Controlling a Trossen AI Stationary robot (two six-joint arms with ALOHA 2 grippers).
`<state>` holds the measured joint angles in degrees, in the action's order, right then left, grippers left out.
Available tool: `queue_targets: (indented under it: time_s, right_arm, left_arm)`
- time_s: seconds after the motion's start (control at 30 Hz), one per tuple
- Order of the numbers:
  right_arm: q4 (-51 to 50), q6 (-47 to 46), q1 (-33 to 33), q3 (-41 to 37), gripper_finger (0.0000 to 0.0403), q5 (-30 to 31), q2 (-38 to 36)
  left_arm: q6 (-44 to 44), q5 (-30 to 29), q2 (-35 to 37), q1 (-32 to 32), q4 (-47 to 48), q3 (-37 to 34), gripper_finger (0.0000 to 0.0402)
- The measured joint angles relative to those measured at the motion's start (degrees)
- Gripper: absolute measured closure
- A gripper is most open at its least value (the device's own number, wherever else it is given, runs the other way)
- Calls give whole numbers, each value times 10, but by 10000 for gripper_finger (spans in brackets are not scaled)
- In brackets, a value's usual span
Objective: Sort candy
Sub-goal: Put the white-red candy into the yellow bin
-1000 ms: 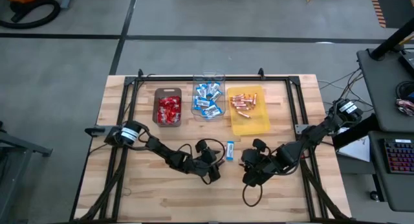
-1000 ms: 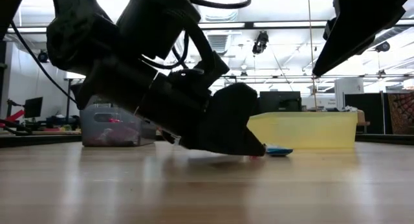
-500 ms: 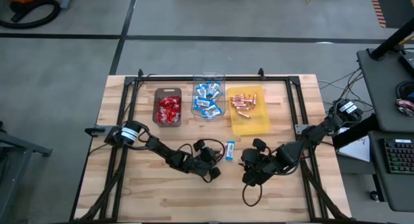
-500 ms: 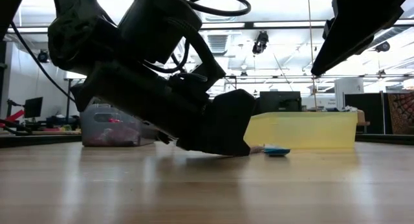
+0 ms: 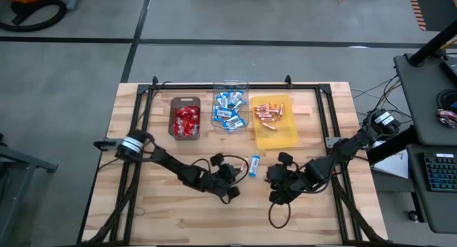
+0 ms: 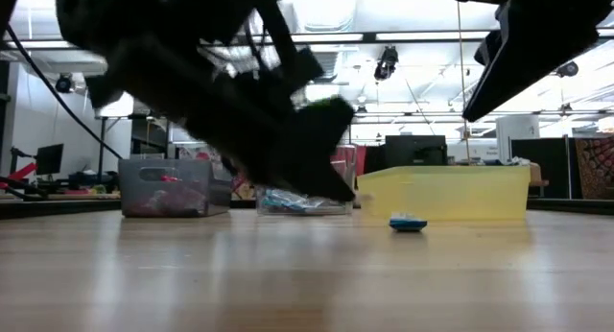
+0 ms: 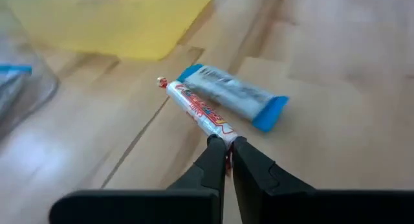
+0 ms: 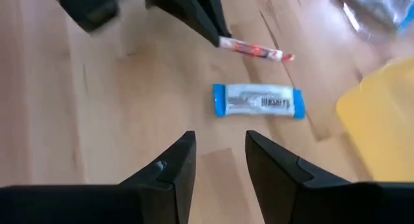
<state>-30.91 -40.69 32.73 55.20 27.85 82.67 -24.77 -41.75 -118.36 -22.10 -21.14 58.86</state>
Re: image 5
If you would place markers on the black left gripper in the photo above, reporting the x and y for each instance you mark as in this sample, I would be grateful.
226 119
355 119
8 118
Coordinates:
210 181

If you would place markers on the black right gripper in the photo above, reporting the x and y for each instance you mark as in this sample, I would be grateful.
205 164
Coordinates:
303 177

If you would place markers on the red Kit Kat packet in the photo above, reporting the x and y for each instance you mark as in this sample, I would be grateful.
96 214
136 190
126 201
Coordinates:
179 111
185 128
193 110
178 120
177 130
193 120
195 130
185 115

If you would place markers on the small packets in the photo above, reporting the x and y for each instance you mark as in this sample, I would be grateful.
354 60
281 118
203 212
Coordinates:
262 106

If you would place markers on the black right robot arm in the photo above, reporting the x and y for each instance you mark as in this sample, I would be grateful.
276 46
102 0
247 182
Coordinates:
350 145

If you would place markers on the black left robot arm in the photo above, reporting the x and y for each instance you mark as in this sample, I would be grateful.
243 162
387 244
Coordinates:
171 165

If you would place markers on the candy bag on desk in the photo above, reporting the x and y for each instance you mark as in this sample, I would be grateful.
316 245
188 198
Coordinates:
447 118

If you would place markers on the yellow plastic bin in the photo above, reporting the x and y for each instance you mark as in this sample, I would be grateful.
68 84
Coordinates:
282 136

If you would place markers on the dark grey plastic bin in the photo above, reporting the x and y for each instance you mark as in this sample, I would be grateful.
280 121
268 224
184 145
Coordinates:
185 100

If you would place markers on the clear plastic bin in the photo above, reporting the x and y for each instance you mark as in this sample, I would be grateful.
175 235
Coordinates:
230 84

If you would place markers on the white paper sheet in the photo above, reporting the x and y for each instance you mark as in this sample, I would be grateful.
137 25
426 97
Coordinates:
394 165

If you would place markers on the black caster wheel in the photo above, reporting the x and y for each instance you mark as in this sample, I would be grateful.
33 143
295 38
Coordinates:
413 216

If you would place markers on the black desk with keyboard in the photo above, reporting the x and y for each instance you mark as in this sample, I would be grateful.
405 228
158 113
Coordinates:
432 211

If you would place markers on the backlit computer keyboard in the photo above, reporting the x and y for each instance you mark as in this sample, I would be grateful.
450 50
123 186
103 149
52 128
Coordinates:
441 172

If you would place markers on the black device on desk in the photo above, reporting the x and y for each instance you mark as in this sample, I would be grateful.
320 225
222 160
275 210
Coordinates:
450 68

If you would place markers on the black diagonal pole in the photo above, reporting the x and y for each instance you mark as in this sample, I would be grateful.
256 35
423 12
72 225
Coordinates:
433 43

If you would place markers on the grey metal cart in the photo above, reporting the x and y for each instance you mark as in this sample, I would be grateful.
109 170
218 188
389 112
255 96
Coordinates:
21 161

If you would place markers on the dark mat striped edge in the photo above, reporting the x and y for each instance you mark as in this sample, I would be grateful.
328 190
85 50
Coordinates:
435 8

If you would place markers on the black aluminium table frame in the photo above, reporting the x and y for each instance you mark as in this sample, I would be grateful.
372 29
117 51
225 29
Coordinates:
185 86

